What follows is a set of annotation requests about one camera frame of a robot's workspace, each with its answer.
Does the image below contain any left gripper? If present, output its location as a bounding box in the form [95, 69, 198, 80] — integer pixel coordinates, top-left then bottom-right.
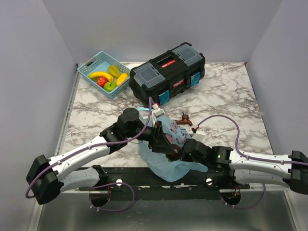
[126, 121, 175, 154]

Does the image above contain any light blue plastic bag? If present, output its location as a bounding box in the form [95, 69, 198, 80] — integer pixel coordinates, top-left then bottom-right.
[138, 115, 208, 182]

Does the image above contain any yellow fake mango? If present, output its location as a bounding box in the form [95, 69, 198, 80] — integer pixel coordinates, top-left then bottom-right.
[116, 73, 128, 86]

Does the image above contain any green fake apple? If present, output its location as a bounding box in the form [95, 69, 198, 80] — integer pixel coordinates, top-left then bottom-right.
[103, 81, 117, 92]

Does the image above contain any red fake fruit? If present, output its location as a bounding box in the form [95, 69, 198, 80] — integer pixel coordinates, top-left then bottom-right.
[97, 77, 108, 88]

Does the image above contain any dark purple fake mangosteen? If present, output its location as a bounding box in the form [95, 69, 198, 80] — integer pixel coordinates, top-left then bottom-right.
[166, 144, 182, 161]

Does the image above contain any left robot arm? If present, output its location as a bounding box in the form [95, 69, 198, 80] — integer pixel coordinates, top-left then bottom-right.
[26, 108, 182, 205]

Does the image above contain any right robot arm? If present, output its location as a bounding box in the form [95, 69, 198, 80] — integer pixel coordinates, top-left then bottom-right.
[181, 139, 308, 194]

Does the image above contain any yellow fake banana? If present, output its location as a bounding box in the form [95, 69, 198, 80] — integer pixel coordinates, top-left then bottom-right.
[88, 71, 114, 82]

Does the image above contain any black plastic toolbox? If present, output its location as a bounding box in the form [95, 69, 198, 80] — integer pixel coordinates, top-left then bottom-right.
[128, 42, 205, 107]

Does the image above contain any light blue plastic basket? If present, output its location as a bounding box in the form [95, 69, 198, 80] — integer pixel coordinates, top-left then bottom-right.
[77, 51, 130, 99]

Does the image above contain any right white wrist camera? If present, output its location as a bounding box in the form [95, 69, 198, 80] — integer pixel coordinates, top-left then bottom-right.
[192, 127, 205, 142]

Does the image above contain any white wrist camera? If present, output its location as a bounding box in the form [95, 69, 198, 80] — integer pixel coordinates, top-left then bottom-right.
[192, 127, 205, 142]
[152, 103, 166, 123]

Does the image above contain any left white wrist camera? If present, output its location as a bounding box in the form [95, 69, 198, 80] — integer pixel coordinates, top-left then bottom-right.
[152, 103, 166, 123]

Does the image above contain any black mounting rail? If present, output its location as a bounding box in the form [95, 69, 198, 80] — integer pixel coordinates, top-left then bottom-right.
[93, 165, 249, 201]

